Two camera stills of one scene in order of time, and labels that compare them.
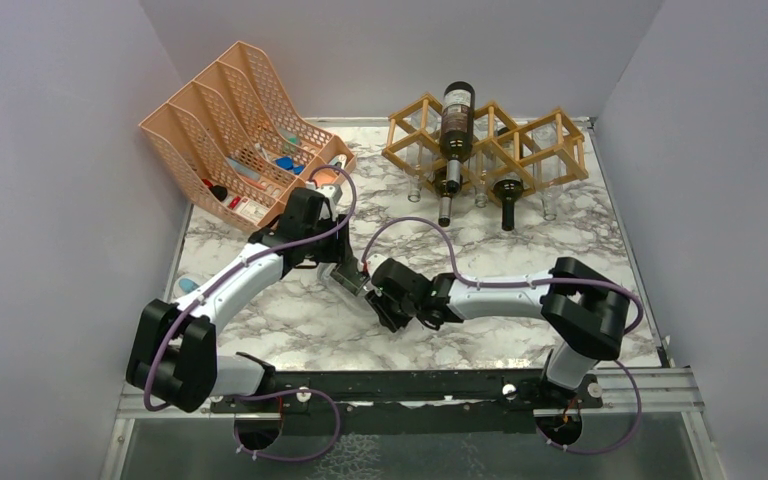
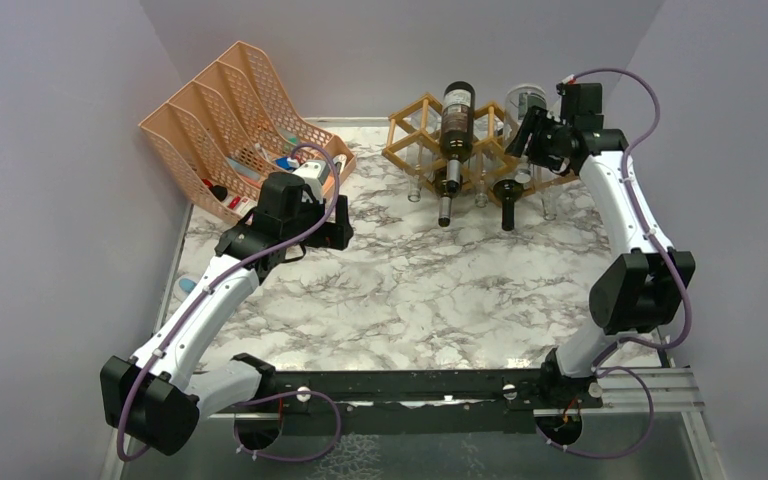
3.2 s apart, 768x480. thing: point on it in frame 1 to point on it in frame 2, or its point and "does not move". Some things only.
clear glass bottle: x=543 y=138 does not move
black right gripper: x=380 y=302 to x=535 y=123
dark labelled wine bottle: x=444 y=213 does not move
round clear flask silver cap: x=341 y=291 to x=520 y=101
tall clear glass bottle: x=486 y=134 does not move
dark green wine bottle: x=508 y=188 does not move
